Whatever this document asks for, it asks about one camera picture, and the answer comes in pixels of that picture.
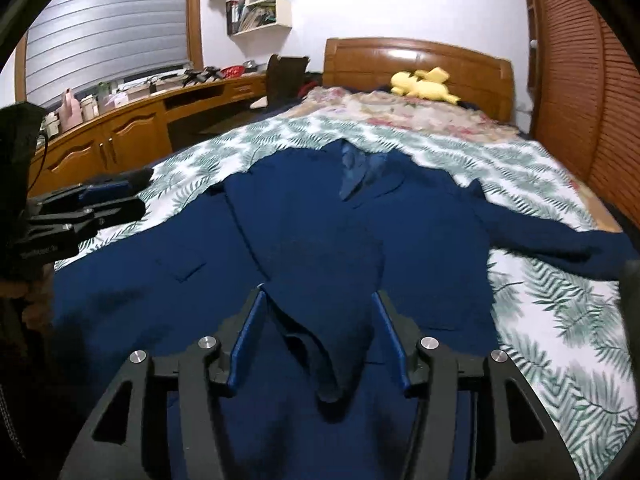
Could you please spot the navy blue suit jacket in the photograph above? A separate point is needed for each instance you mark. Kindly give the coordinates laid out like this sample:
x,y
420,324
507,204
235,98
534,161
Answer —
x,y
310,230

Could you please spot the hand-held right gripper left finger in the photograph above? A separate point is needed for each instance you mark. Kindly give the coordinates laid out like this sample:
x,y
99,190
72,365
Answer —
x,y
246,340

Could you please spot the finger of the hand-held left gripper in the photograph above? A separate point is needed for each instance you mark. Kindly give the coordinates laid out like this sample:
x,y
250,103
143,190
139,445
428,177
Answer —
x,y
112,212
107,191

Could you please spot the black chair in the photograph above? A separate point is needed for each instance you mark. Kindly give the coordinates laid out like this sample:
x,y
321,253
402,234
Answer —
x,y
285,80

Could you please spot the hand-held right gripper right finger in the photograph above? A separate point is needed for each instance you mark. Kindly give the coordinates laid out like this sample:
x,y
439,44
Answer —
x,y
392,340

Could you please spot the leaf print bedsheet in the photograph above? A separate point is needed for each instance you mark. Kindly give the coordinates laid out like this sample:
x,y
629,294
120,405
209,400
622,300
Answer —
x,y
550,320

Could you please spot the red bowl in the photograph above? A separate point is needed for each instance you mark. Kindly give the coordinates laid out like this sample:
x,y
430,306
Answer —
x,y
231,72

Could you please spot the pink bottle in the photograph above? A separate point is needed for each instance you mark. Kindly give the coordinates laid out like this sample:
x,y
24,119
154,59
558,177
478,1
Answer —
x,y
70,112

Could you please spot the dark grey cloth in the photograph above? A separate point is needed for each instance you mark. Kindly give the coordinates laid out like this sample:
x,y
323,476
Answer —
x,y
631,285

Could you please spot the wooden headboard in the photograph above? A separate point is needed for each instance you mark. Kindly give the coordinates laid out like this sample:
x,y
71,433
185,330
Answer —
x,y
380,62

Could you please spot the yellow plush toy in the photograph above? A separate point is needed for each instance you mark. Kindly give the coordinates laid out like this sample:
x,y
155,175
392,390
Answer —
x,y
425,87

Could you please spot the wooden desk cabinet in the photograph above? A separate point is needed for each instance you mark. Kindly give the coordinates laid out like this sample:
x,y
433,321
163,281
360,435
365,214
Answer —
x,y
135,125

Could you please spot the grey window blind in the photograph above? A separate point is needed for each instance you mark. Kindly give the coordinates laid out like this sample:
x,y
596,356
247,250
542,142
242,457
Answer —
x,y
110,25

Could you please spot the floral blanket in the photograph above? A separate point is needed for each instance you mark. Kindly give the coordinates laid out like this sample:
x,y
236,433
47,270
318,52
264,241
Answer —
x,y
400,110

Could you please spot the wooden louvred wardrobe door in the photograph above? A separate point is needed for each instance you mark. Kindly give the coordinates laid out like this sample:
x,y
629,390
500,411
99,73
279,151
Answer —
x,y
575,85

